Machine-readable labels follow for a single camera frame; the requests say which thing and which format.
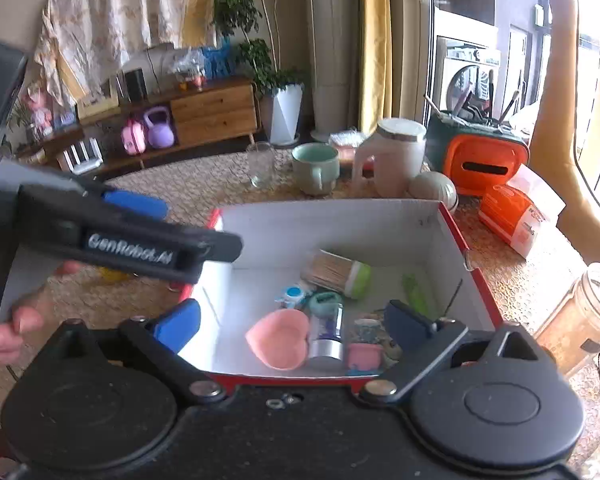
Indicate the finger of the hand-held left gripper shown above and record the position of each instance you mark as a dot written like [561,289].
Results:
[137,204]
[210,250]

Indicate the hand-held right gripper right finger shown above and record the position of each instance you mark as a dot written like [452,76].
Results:
[405,321]

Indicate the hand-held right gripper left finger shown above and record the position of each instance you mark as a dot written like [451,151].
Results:
[180,321]

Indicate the green plastic tube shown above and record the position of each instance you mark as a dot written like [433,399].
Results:
[416,292]

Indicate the pink pig toy figure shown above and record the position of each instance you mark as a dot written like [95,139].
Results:
[364,356]

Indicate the clear bottle with silver cap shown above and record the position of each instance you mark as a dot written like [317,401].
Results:
[325,345]

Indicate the toothpick jar with green lid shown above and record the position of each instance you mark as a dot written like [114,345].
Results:
[330,270]

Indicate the pink heart-shaped dish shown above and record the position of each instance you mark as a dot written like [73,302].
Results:
[280,340]

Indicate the red cardboard box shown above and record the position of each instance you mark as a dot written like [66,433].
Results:
[330,230]

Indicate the person's left hand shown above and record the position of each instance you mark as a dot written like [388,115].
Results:
[5,335]

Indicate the pink toy case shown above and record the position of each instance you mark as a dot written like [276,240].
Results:
[134,140]

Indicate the white router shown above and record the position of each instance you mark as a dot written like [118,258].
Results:
[82,157]

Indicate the purple kettlebell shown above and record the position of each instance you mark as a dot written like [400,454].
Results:
[159,135]

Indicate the clear drinking glass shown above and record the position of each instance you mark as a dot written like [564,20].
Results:
[262,170]

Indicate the pink doll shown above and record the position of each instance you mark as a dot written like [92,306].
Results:
[40,110]

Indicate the black speaker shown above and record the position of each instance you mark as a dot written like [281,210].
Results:
[136,85]

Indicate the wooden sideboard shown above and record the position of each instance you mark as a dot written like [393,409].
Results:
[215,110]

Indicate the patterned lace tablecloth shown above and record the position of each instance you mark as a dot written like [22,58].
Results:
[520,280]

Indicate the pale green mug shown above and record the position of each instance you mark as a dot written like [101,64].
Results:
[315,170]

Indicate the clear plastic bag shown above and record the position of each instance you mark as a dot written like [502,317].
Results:
[187,67]

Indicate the orange tissue packet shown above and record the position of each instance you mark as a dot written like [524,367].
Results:
[515,215]

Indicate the potted tree in white planter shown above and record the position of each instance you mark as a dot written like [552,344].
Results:
[285,115]

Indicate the white lidded jug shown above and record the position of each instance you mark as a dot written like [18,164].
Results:
[390,165]

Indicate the tall glass jar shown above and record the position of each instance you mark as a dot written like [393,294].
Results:
[575,325]

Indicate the orange and green storage case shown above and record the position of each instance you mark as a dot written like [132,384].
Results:
[460,155]

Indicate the clear plastic food container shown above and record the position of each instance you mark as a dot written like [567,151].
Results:
[347,140]

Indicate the floral cloth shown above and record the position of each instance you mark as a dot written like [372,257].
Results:
[105,10]

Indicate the beige standing air conditioner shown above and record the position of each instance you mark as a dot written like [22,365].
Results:
[335,60]

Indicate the white washing machine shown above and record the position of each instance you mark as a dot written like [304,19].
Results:
[460,75]

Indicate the yellow curtain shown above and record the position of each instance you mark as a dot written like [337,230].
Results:
[375,50]

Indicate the tan giraffe figure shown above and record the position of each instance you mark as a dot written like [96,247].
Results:
[562,110]

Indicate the picture frame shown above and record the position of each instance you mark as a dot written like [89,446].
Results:
[97,102]

